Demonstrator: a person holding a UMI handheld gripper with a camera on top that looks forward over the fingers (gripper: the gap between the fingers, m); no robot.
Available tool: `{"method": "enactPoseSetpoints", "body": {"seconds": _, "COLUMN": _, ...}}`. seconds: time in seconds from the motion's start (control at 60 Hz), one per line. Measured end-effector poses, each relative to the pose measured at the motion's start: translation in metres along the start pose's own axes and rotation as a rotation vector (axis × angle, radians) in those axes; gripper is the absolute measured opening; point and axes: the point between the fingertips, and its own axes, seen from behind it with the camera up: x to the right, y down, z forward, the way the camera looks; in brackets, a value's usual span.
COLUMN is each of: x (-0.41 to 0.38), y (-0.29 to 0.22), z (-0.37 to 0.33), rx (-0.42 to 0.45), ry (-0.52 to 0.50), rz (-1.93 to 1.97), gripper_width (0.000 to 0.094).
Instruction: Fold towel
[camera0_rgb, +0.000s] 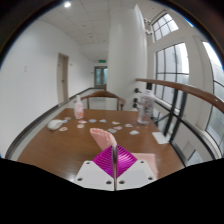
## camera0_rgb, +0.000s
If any wooden handrail with black posts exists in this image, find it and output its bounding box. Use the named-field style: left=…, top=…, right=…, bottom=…
left=135, top=77, right=224, bottom=158

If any pink towel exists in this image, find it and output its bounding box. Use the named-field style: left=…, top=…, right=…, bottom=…
left=89, top=127, right=158, bottom=178

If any glass double door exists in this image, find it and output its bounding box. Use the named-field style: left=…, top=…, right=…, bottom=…
left=94, top=65, right=109, bottom=89

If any white computer mouse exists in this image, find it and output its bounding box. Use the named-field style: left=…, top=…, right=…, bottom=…
left=46, top=119, right=65, bottom=131

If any white paper sheet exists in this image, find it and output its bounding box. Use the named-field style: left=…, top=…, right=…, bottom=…
left=151, top=131, right=171, bottom=145

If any beige side door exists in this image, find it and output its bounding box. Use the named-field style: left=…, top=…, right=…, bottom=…
left=56, top=52, right=70, bottom=104

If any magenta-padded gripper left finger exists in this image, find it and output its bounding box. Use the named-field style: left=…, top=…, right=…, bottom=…
left=73, top=145, right=117, bottom=192

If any wooden chair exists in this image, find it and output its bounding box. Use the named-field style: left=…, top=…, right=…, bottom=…
left=80, top=90, right=127, bottom=111

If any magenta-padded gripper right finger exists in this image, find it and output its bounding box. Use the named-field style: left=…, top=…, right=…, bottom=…
left=115, top=145, right=158, bottom=192

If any clear plastic bottle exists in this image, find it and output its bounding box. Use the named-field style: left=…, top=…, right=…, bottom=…
left=137, top=89, right=156, bottom=126

